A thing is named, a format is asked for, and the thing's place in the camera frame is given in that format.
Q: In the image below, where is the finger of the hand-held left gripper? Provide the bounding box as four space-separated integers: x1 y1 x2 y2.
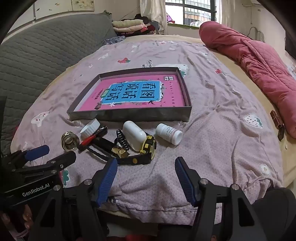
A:
11 152 77 180
0 145 50 171

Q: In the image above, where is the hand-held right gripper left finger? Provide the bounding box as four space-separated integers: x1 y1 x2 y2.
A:
28 158 118 241

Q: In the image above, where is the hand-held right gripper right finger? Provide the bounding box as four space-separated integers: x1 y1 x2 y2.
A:
174 157 270 241

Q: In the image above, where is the brass pipe fitting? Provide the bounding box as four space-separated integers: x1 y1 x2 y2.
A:
61 131 80 152

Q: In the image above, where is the black and gold bar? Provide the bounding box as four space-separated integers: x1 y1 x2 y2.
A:
92 137 130 159

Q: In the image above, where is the red and black pen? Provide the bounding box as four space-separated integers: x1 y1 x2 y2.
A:
77 126 108 146

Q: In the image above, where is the black hair clip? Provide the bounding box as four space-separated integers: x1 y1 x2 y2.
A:
116 129 129 151

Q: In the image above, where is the white ribbed jar lid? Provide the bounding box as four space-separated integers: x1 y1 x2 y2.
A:
80 119 100 137

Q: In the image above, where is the yellow and black tape measure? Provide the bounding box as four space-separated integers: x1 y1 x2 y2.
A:
87 135 158 166

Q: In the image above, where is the white pill bottle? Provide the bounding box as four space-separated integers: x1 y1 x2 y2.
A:
155 123 183 146

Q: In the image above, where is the white plastic case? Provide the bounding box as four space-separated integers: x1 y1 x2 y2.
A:
122 121 147 152

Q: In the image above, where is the shallow grey cardboard box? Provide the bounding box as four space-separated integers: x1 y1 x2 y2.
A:
67 67 193 123

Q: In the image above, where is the person's left hand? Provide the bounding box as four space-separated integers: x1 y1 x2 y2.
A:
0 206 35 240

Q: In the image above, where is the purple printed bedsheet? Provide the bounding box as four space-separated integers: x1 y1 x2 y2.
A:
10 38 285 227

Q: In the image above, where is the pink book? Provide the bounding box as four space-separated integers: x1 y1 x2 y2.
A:
75 75 187 112

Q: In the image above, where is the small brown box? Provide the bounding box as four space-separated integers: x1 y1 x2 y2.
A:
270 110 284 128

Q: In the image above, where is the dark floral cloth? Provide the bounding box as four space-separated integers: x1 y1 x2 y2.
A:
103 36 125 46

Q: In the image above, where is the pink quilted duvet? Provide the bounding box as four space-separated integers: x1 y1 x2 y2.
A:
199 21 296 138

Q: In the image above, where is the folded pastel clothes stack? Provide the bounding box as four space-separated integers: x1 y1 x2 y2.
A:
112 19 144 33

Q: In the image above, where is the dark clothes pile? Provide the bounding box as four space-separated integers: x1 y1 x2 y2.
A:
116 13 160 37

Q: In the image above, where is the white curtain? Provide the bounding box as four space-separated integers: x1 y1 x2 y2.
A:
151 0 168 34

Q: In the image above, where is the window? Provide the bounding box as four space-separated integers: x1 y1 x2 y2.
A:
165 0 219 26

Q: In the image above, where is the wall poster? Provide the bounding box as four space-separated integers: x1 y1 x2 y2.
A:
71 0 96 11

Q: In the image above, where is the wall cable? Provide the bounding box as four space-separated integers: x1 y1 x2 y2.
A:
248 26 265 42

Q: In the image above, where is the black wall television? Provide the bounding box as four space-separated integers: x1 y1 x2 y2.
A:
285 32 296 59

